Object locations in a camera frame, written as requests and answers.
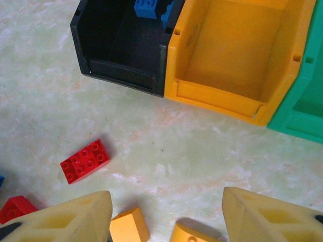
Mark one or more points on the black plastic bin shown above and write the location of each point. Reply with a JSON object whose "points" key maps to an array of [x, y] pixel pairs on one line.
{"points": [[101, 37]]}

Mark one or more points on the green plastic bin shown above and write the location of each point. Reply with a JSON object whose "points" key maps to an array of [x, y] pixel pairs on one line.
{"points": [[302, 100]]}

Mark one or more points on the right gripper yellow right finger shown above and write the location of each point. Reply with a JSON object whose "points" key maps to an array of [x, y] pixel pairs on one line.
{"points": [[265, 221]]}

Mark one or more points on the orange plastic bin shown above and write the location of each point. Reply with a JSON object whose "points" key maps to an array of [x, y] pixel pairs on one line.
{"points": [[227, 50]]}

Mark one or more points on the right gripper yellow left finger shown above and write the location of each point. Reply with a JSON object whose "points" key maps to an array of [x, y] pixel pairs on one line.
{"points": [[63, 221]]}

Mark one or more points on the blue lego brick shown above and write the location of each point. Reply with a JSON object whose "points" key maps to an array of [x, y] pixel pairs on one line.
{"points": [[1, 181], [166, 17], [146, 10]]}

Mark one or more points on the red lego brick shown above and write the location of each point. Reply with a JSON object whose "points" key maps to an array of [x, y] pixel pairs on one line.
{"points": [[85, 161], [15, 209]]}

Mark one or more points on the orange lego brick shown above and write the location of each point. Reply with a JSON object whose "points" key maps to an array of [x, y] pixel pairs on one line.
{"points": [[191, 234], [128, 227]]}

